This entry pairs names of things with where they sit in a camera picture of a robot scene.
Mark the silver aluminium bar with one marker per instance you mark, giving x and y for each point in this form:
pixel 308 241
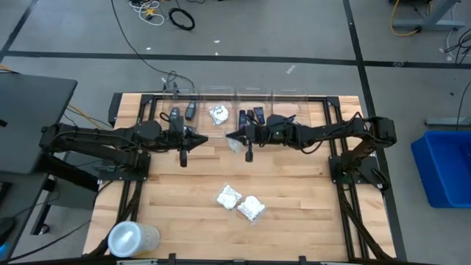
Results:
pixel 136 262

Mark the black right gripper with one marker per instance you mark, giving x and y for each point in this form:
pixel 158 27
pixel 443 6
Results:
pixel 272 134

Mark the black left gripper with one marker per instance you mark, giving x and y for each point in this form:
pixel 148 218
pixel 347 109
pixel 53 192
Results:
pixel 180 136

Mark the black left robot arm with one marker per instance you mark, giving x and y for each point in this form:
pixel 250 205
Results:
pixel 95 140

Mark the grey deodorant stick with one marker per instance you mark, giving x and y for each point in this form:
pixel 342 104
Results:
pixel 190 110
pixel 175 115

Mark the dark blue tube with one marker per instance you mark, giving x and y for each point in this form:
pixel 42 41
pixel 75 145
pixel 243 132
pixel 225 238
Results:
pixel 259 115
pixel 243 118

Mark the small cotton balls bag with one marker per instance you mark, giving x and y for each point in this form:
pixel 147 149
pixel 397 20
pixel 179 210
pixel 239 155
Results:
pixel 235 146

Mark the cotton swabs clear bag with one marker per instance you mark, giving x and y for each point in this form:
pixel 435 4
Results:
pixel 252 208
pixel 227 198

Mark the blue plastic tote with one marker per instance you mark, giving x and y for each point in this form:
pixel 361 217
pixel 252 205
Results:
pixel 441 169

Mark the grey desk leg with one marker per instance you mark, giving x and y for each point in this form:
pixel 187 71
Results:
pixel 441 25

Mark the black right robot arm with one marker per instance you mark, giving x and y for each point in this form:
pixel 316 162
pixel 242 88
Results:
pixel 342 136

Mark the black frame bracket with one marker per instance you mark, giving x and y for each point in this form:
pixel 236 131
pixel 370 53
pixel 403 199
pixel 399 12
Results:
pixel 171 259

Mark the cotton balls bag with writing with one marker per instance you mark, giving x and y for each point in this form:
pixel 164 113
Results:
pixel 219 114

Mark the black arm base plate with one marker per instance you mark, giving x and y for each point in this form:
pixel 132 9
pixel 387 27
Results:
pixel 336 176
pixel 141 173

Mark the grey floor bar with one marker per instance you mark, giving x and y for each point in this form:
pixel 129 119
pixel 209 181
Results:
pixel 445 122

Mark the clear plastic bin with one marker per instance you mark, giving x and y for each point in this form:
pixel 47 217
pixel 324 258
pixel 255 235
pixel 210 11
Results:
pixel 254 99
pixel 290 106
pixel 165 106
pixel 221 130

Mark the black power adapter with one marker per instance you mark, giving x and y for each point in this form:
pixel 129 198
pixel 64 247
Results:
pixel 173 88

